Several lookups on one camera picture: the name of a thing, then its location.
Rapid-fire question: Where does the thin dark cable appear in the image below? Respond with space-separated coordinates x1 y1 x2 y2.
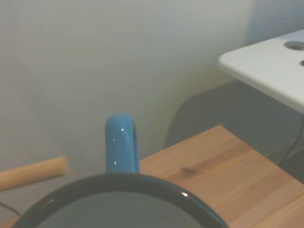
0 202 22 217

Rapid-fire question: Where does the blue ceramic mug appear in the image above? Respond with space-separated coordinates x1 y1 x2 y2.
12 113 230 228

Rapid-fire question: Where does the thin black cable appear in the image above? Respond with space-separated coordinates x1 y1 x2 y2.
284 116 304 161

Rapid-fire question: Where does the wooden mug rack peg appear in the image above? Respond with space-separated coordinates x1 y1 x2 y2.
0 156 70 192

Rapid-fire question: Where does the white table with holes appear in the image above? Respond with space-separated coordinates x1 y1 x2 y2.
218 28 304 114

